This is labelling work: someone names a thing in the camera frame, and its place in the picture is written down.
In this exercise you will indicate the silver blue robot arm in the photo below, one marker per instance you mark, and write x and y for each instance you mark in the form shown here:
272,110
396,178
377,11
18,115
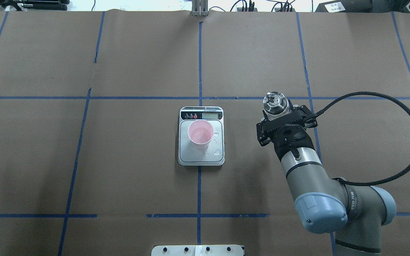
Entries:
355,214

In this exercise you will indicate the black folded tripod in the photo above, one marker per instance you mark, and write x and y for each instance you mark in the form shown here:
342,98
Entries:
22,5

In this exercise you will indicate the pink paper cup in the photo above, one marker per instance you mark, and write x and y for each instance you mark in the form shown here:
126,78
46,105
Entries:
200,133

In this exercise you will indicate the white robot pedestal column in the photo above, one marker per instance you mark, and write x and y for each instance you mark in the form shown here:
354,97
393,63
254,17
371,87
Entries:
199,250

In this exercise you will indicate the black box with label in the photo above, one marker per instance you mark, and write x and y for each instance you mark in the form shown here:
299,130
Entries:
351,6

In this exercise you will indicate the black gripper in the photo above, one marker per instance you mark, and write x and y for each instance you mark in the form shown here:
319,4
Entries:
263,136

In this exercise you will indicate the aluminium frame post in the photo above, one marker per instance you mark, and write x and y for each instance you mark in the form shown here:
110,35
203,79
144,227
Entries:
199,8

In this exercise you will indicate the silver digital kitchen scale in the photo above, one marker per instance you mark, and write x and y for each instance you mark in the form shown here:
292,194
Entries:
214,154

